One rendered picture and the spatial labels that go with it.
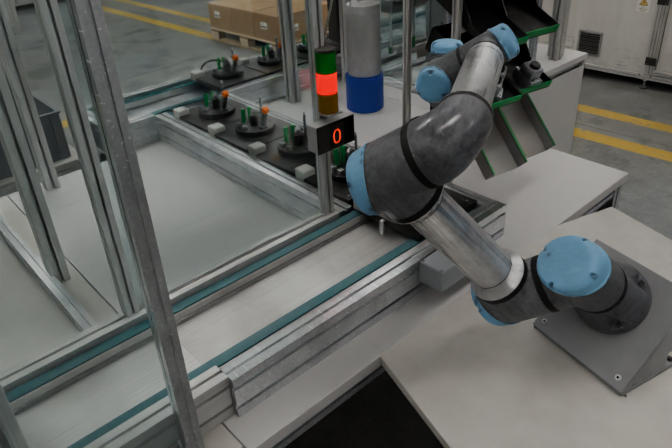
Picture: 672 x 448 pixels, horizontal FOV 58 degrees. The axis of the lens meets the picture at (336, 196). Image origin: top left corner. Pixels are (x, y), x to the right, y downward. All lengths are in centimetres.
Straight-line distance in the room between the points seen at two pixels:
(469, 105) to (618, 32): 466
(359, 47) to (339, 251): 110
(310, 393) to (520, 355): 45
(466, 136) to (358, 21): 154
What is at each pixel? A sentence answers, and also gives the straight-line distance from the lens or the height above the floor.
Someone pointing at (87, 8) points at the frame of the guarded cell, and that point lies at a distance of 80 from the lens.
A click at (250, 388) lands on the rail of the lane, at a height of 91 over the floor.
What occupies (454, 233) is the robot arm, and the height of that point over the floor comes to 122.
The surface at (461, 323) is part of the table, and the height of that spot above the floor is 86.
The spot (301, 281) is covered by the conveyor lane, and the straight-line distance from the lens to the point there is 149.
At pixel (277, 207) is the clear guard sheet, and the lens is 154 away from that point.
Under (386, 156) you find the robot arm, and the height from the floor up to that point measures 139.
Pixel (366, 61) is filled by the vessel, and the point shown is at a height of 108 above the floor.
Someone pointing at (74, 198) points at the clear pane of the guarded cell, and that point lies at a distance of 86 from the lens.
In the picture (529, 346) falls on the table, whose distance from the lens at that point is 143.
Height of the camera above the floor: 182
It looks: 30 degrees down
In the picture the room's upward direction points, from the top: 3 degrees counter-clockwise
